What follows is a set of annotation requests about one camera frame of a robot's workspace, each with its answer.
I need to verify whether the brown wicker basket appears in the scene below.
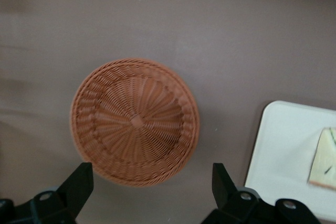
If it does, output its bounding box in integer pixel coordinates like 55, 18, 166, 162
69, 57, 202, 188

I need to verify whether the triangular sandwich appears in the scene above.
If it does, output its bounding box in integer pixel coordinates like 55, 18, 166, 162
306, 126, 336, 190

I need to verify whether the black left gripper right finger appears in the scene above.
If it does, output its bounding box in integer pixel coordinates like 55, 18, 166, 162
201, 162, 265, 224

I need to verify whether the cream plastic tray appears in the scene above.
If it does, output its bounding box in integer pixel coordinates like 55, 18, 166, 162
244, 100, 336, 221

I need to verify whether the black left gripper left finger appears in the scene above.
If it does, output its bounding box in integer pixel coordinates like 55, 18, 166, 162
29, 162, 95, 224

